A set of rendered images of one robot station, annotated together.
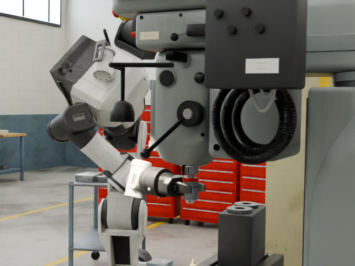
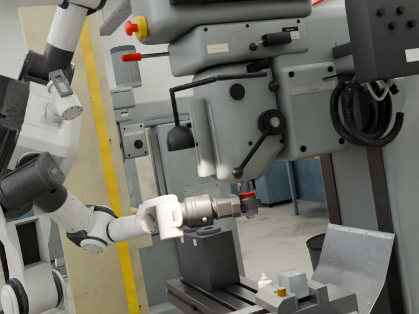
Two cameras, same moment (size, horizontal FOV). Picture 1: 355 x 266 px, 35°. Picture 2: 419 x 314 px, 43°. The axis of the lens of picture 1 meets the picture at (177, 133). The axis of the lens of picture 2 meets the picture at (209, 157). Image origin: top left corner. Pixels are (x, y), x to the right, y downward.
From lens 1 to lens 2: 1.37 m
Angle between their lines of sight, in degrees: 50
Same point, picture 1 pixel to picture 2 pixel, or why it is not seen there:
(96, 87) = (50, 131)
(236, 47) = (396, 40)
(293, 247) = (103, 288)
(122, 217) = (47, 296)
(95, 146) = (72, 203)
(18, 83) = not seen: outside the picture
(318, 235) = (408, 194)
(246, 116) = (322, 115)
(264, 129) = not seen: hidden behind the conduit
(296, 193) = not seen: hidden behind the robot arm
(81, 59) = (7, 100)
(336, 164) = (408, 136)
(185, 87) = (256, 98)
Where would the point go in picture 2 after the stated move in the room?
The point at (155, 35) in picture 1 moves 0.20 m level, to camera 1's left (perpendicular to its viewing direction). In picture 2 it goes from (224, 47) to (170, 46)
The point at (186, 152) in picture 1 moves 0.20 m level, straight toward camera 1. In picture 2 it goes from (264, 163) to (330, 156)
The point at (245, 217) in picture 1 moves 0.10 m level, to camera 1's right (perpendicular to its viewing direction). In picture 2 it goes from (226, 232) to (243, 225)
